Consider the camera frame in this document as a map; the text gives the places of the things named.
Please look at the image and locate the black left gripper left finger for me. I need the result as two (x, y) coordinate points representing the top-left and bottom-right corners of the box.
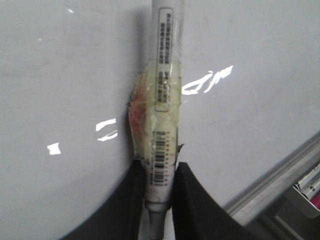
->
(63, 160), (145, 240)

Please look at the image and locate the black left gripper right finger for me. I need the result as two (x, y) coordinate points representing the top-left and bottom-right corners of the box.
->
(172, 162), (255, 240)

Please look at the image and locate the white black whiteboard marker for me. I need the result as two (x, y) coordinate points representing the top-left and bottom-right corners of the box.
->
(128, 0), (185, 240)

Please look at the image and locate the white whiteboard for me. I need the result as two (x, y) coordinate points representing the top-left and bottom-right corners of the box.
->
(0, 0), (320, 240)

